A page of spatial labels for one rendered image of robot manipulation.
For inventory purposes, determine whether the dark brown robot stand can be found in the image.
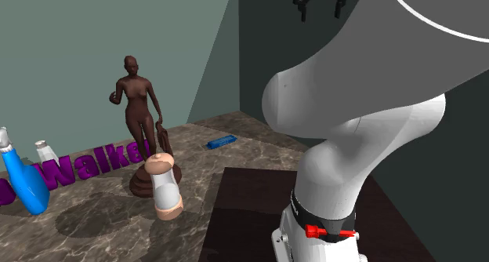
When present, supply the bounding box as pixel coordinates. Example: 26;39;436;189
197;166;437;262

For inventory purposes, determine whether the blue spray bottle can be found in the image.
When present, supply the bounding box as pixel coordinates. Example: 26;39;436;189
0;126;52;217

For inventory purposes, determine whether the blue flat bar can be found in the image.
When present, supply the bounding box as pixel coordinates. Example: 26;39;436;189
205;134;238;151

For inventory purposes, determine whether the purple letter sign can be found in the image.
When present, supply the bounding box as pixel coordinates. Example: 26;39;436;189
0;138;152;207

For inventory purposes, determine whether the small white shaker bottle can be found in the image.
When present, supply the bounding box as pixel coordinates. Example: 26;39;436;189
34;140;60;166

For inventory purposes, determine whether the brown human figure statue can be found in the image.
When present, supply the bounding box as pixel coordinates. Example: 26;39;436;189
108;55;183;198

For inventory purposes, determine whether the beige and white pepper mill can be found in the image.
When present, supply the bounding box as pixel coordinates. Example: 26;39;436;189
143;152;185;221

